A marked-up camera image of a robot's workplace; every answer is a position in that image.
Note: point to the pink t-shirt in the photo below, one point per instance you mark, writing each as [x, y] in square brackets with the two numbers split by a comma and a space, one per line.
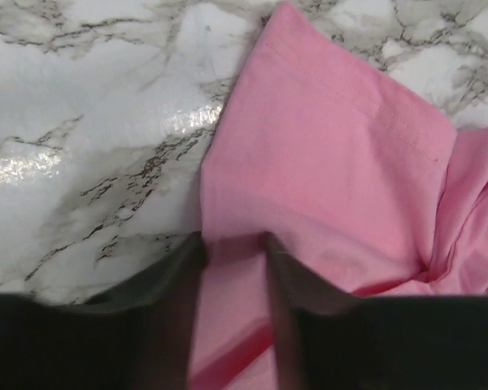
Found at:
[361, 180]

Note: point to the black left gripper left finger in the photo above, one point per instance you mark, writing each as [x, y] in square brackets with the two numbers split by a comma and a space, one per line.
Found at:
[135, 335]

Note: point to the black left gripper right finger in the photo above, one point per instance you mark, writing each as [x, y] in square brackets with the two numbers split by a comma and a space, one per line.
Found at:
[325, 338]

